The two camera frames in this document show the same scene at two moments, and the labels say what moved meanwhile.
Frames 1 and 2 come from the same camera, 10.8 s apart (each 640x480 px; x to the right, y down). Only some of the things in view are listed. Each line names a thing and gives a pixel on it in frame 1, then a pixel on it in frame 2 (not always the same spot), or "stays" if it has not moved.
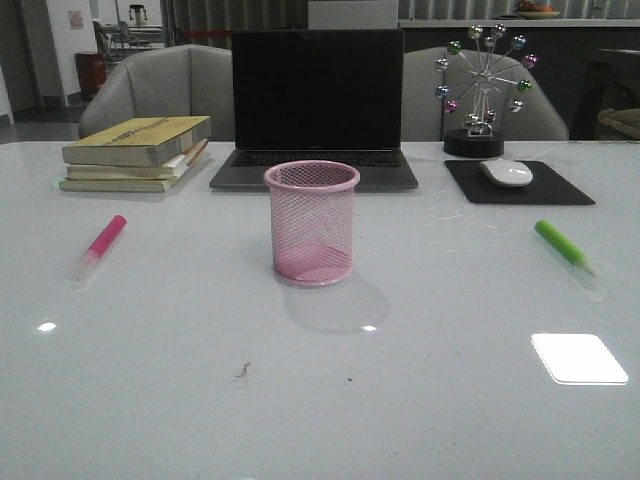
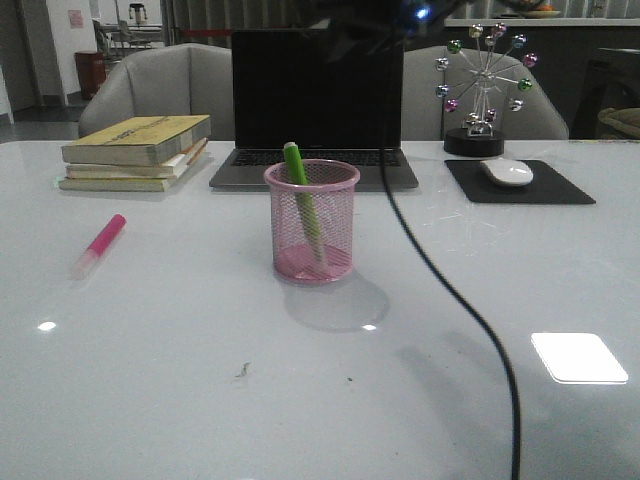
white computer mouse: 507,173 stays
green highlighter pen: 548,231 to 295,162
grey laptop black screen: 318,95 stays
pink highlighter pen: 99,247 stays
